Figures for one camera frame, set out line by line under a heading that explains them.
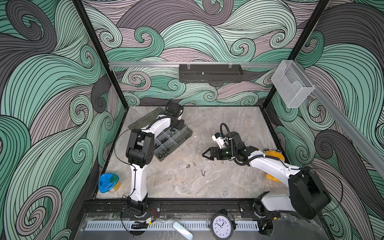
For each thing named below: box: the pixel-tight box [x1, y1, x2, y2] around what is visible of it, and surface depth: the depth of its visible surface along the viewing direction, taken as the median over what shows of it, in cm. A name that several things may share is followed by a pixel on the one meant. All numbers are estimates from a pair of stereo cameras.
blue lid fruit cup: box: [98, 172, 121, 193], surface depth 75 cm
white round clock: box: [210, 213, 234, 240], surface depth 68 cm
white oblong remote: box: [172, 221, 194, 240], surface depth 66 cm
